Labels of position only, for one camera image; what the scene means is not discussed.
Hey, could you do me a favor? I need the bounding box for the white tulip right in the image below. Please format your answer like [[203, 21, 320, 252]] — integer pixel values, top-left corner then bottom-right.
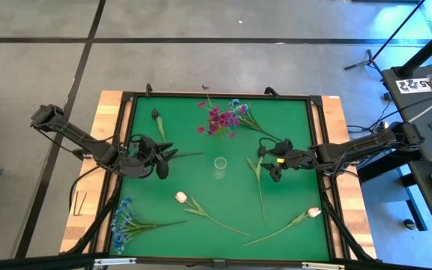
[[242, 206, 323, 248]]

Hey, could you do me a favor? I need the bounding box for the silver rig bracket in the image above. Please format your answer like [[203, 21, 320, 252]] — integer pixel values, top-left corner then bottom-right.
[[94, 256, 137, 267], [301, 261, 347, 270]]

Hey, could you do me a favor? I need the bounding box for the thick black pole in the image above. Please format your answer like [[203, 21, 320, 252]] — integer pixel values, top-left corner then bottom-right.
[[396, 20, 432, 79]]

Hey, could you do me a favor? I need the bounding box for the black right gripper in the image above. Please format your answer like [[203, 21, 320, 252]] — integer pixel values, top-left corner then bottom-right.
[[271, 138, 317, 171]]

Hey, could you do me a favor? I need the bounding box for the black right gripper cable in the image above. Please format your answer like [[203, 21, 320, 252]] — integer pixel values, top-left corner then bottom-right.
[[257, 136, 279, 148]]

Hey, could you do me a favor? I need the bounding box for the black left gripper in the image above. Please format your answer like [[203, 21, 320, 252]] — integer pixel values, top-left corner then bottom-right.
[[124, 136, 180, 179]]

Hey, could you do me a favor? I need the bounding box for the black overhead rig beam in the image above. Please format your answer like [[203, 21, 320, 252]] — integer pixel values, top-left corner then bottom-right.
[[0, 253, 432, 270]]

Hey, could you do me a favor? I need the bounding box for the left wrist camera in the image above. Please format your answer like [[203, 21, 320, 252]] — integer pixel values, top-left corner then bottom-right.
[[155, 159, 170, 181]]

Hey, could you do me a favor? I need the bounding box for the white cable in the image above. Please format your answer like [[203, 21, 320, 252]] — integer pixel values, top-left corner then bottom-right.
[[403, 91, 432, 125]]

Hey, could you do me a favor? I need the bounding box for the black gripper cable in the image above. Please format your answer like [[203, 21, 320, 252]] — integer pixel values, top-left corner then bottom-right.
[[128, 133, 150, 152], [257, 136, 279, 148]]

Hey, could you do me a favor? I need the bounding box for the green table mat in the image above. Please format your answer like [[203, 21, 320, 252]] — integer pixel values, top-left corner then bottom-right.
[[109, 96, 332, 262]]

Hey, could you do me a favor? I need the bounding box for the pink artificial tulip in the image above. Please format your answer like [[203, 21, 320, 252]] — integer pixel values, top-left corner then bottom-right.
[[174, 190, 251, 237]]

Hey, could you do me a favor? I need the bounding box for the black table frame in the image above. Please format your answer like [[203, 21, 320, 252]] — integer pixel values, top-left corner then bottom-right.
[[61, 82, 378, 268]]

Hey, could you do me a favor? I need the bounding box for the black light stand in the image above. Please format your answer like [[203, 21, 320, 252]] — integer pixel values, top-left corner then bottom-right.
[[343, 0, 427, 78]]

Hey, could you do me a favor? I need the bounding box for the white printed label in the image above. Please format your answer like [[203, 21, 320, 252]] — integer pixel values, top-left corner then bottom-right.
[[394, 76, 432, 94]]

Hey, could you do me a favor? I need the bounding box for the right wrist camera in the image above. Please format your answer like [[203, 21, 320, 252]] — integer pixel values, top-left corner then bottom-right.
[[269, 164, 284, 183]]

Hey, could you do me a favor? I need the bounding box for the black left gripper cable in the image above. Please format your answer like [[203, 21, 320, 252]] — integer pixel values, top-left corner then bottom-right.
[[128, 133, 150, 152]]

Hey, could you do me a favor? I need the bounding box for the clear glass vase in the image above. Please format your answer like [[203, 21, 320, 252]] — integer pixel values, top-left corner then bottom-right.
[[213, 156, 228, 180]]

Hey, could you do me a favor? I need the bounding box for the dark artificial tulip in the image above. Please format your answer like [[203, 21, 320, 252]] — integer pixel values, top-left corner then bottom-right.
[[245, 144, 268, 224], [150, 108, 176, 173]]

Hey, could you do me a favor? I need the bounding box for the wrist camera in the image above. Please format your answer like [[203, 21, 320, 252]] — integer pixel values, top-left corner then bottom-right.
[[155, 159, 170, 181], [269, 164, 284, 183]]

